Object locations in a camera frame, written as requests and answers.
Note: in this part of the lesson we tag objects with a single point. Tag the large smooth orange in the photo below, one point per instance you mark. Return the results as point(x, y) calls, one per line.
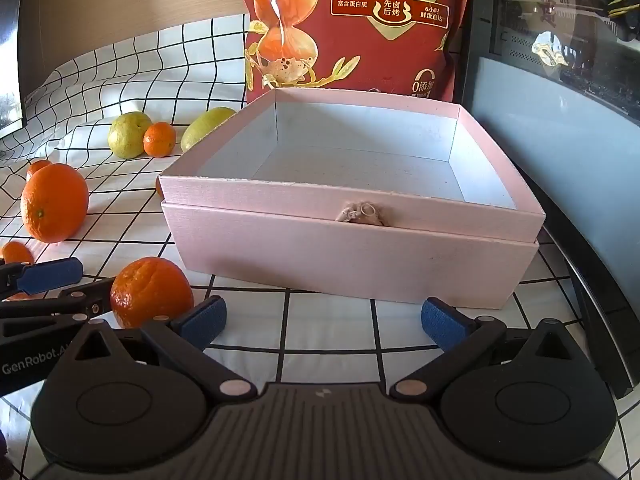
point(55, 202)

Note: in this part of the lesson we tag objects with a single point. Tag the dark flat panel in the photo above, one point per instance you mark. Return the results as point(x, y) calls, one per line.
point(10, 60)

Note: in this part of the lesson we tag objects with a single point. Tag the medium mandarin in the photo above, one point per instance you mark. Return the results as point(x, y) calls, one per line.
point(160, 140)

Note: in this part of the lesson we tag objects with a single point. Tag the pink cardboard box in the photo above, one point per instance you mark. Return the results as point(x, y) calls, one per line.
point(350, 260)

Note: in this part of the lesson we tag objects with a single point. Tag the green-yellow lemon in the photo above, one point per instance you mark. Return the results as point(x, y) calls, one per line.
point(125, 135)

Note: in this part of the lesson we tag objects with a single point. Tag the red printed food bag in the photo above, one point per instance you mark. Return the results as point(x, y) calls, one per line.
point(350, 50)

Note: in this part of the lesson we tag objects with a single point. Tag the medium wrinkled orange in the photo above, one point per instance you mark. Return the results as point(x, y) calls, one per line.
point(150, 290)

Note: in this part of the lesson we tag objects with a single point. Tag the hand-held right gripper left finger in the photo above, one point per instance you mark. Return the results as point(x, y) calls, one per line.
point(202, 321)

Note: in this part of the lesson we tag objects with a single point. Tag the black glass-sided computer case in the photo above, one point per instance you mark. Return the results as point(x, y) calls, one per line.
point(550, 160)

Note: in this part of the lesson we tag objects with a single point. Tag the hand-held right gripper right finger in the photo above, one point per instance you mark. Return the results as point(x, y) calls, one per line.
point(442, 321)

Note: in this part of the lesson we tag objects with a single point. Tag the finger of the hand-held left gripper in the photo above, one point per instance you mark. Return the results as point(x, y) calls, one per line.
point(85, 296)
point(50, 275)

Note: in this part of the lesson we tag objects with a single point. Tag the white black-checked cloth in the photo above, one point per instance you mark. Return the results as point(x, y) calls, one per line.
point(325, 332)

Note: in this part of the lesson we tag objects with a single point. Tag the green pear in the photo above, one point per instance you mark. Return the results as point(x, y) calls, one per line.
point(205, 125)

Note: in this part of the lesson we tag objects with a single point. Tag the small mandarin with stem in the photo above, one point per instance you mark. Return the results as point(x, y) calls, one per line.
point(17, 252)

